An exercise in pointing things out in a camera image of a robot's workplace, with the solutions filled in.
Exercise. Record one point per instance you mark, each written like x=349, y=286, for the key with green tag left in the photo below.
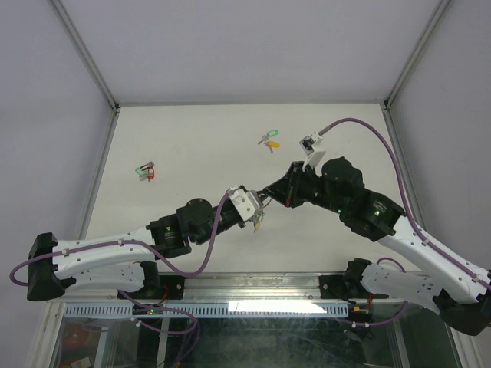
x=141, y=171

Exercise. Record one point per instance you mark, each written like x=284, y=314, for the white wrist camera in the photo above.
x=311, y=145
x=246, y=202

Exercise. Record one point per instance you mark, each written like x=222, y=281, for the right aluminium frame post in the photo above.
x=417, y=51

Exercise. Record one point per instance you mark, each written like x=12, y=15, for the metal mounting rail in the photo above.
x=228, y=286

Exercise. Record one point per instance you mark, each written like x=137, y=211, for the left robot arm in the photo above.
x=128, y=261

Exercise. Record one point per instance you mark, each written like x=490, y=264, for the left aluminium frame post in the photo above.
x=83, y=52

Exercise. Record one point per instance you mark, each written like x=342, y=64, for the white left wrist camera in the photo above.
x=246, y=202

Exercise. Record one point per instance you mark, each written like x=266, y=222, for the key with yellow tag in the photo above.
x=272, y=145

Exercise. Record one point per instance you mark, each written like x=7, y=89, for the aluminium frame post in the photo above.
x=417, y=51
x=83, y=52

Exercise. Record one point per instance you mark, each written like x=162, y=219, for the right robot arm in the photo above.
x=457, y=291

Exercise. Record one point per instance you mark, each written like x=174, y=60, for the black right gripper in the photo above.
x=288, y=185

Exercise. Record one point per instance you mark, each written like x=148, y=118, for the key with red tag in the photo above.
x=150, y=174

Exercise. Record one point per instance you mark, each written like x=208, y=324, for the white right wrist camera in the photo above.
x=311, y=145

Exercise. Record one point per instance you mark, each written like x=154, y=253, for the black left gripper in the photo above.
x=228, y=199

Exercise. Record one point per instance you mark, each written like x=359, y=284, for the white slotted cable duct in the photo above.
x=232, y=309

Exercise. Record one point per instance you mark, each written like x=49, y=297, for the silver keyring with keys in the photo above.
x=258, y=218

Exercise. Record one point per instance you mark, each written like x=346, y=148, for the key with green tag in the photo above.
x=141, y=171
x=267, y=136

